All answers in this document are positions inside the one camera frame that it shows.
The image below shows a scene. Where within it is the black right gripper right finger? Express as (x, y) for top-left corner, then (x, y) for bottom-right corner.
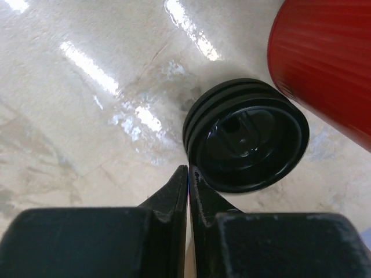
(188, 166), (370, 277)

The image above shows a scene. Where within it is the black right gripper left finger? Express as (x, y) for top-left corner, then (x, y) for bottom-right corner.
(1, 166), (188, 277)

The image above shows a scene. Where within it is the black cup lid top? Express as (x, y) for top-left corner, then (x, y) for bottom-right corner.
(184, 98), (310, 193)

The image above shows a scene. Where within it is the black cup lid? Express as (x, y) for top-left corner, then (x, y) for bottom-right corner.
(184, 98), (310, 193)
(182, 78), (288, 153)

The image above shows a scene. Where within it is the black cup lid bottom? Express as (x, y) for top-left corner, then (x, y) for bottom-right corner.
(182, 78), (288, 153)

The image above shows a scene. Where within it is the red ribbed straw cup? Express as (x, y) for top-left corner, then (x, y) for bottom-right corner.
(267, 1), (370, 150)

